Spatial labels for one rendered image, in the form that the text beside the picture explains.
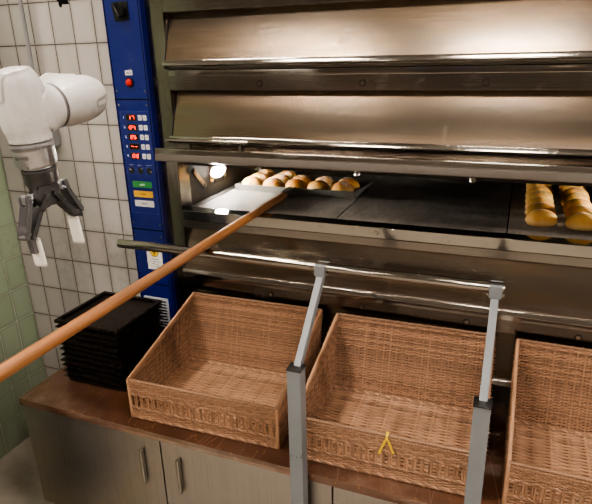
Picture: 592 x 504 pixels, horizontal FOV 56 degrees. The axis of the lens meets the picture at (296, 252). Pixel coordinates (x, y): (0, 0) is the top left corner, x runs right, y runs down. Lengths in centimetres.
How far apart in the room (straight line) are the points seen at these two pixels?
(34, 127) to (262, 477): 120
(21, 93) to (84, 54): 108
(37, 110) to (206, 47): 88
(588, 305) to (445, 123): 72
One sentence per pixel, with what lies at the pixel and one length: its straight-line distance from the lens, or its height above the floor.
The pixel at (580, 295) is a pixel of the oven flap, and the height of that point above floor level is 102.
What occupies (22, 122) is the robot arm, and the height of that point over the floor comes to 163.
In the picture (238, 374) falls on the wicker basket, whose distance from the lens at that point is 220.
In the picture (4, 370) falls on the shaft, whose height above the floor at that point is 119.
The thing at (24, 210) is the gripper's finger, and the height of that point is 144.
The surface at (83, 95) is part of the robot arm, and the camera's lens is 141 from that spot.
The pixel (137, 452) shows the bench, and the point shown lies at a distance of 210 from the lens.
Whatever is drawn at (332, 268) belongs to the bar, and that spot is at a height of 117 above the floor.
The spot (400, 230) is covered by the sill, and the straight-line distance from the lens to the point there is 190.
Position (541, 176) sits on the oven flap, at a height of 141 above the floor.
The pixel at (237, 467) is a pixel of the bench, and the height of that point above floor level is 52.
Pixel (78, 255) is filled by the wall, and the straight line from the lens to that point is 263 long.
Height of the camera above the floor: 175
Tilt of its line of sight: 20 degrees down
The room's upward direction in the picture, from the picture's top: 2 degrees counter-clockwise
